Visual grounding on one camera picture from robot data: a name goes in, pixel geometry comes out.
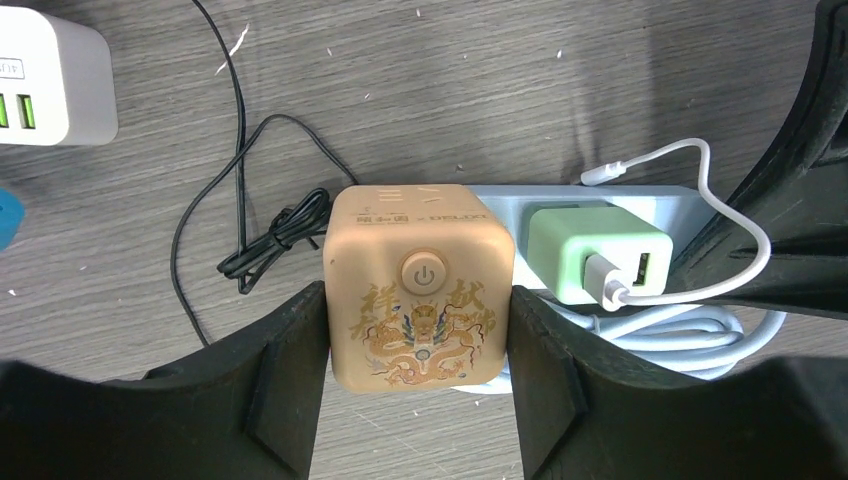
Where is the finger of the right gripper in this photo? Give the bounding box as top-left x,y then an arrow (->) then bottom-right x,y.
721,1 -> 847,319

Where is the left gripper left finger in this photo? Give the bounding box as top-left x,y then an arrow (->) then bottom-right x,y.
1,281 -> 329,479

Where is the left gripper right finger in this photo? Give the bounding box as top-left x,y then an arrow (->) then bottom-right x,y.
508,287 -> 847,479

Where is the light blue power strip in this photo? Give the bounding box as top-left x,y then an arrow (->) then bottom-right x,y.
463,184 -> 720,293

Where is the light blue cable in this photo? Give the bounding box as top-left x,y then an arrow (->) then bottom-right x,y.
457,294 -> 788,396

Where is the green plug adapter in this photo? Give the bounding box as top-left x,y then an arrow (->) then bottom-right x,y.
526,205 -> 673,305

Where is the orange cube adapter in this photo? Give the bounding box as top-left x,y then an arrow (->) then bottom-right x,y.
323,184 -> 516,393

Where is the white multi-port charger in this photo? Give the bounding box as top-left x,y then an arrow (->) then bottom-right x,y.
1,6 -> 119,146

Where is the white short usb cable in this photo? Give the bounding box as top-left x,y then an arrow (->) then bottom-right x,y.
580,137 -> 774,313

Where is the black thin cable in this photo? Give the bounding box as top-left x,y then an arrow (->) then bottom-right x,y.
170,0 -> 359,347

